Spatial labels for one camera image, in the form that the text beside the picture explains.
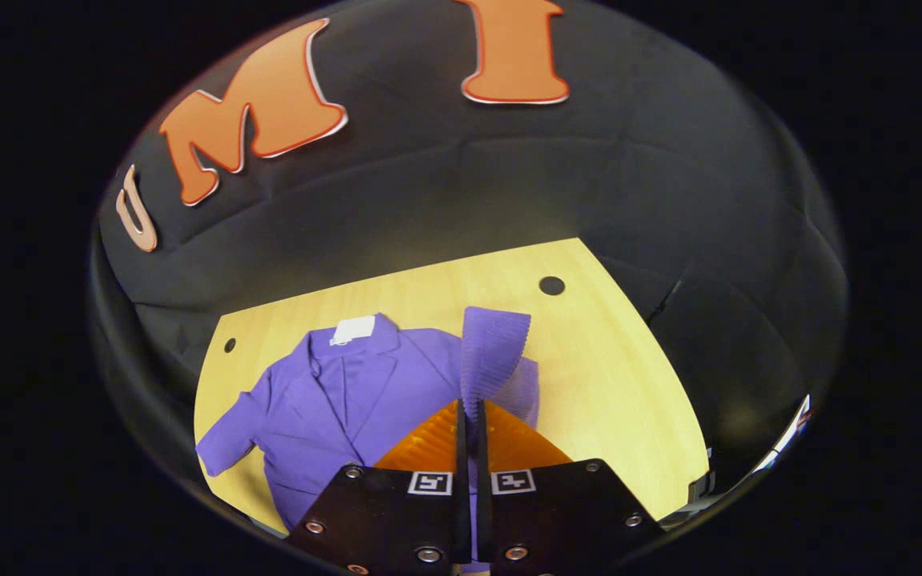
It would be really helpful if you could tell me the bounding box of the purple shirt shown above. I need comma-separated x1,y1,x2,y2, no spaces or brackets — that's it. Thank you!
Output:
195,306,542,573

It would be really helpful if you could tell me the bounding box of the black backdrop cloth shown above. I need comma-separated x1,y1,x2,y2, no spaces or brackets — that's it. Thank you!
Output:
89,0,850,521

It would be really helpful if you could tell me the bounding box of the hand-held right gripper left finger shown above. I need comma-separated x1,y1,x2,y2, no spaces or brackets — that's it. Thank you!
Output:
285,398,474,576

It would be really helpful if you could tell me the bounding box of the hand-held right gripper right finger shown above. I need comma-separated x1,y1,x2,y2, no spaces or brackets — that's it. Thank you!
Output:
475,398,666,576

